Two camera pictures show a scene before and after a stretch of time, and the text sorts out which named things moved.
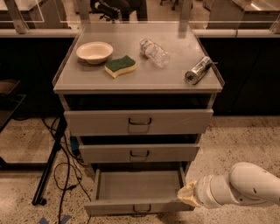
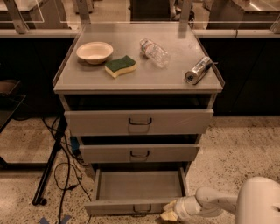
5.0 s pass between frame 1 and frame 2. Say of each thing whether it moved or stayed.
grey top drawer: stayed
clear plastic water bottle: stayed
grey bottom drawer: stayed
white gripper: moved
